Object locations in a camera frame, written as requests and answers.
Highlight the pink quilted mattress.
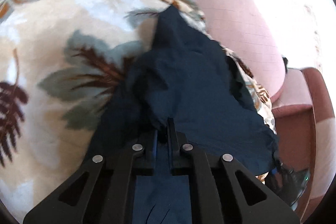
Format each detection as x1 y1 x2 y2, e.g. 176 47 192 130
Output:
178 0 336 104

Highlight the small black object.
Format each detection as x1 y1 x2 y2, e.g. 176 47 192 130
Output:
282 56 288 74

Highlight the cream leaf-print fleece blanket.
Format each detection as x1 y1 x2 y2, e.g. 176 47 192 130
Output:
1 0 274 223

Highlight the reddish brown bed frame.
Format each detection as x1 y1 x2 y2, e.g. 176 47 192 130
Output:
270 67 335 223

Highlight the navy blue garment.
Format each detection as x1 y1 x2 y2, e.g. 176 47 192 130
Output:
86 4 280 224

